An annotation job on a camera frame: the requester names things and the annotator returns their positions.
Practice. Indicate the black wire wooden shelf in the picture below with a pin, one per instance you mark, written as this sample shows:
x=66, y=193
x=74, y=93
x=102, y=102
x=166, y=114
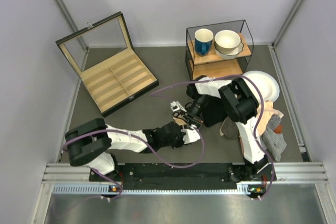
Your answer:
x=212, y=65

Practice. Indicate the grey slotted cable duct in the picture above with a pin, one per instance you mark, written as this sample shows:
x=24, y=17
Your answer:
x=113, y=189

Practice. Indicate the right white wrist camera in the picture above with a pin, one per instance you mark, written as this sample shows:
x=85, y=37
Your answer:
x=176, y=106

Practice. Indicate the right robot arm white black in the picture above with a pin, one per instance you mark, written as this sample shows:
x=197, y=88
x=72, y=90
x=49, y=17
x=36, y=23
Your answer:
x=240, y=97

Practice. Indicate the beige underwear navy trim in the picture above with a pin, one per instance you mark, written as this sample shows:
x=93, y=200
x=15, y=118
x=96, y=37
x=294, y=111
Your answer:
x=180, y=122

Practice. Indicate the black compartment box glass lid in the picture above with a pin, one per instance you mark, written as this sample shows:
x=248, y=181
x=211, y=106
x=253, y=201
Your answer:
x=103, y=56

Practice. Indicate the white scalloped dish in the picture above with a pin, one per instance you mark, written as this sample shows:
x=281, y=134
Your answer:
x=231, y=54

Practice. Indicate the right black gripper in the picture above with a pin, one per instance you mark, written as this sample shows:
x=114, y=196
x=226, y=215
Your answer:
x=192, y=120

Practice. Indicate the black underwear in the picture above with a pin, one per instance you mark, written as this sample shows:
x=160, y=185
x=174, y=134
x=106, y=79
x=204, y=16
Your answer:
x=213, y=112

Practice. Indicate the blue ceramic mug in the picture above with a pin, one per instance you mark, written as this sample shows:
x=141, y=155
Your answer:
x=203, y=41

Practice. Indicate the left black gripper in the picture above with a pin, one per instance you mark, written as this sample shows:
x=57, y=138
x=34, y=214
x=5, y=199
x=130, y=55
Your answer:
x=181, y=142

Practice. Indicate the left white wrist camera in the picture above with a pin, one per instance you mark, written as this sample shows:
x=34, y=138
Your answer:
x=190, y=136

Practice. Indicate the cream ceramic bowl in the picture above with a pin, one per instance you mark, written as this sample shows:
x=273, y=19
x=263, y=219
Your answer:
x=227, y=41

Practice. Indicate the grey underwear white band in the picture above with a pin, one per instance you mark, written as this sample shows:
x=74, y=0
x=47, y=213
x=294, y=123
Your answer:
x=229, y=129

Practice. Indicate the white round plate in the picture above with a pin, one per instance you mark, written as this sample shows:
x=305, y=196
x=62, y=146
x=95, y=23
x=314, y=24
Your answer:
x=266, y=84

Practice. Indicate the striped grey underwear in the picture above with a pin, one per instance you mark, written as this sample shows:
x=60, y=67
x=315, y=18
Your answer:
x=269, y=140

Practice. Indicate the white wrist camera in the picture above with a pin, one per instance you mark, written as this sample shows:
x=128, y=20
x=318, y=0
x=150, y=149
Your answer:
x=190, y=136
x=176, y=106

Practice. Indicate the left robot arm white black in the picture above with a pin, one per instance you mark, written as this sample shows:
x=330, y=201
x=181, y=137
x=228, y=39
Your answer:
x=87, y=144

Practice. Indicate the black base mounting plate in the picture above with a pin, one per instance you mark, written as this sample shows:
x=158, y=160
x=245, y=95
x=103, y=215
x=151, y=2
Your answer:
x=203, y=176

